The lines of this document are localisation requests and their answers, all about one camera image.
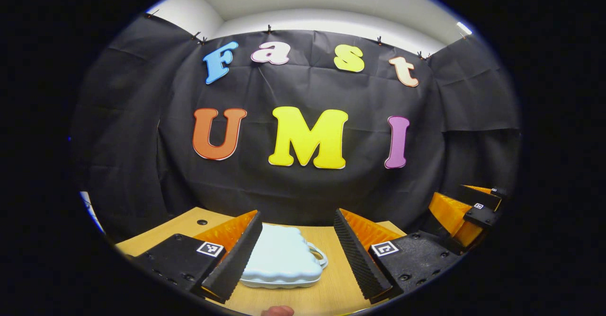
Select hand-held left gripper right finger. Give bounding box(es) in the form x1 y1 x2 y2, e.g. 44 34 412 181
333 208 463 305

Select black backdrop cloth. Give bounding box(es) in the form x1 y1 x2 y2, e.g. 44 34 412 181
71 13 521 243

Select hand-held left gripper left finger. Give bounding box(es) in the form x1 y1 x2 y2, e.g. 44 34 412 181
125 210 264 304

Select small light blue suitcase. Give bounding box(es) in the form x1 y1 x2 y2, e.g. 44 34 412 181
239 223 329 290

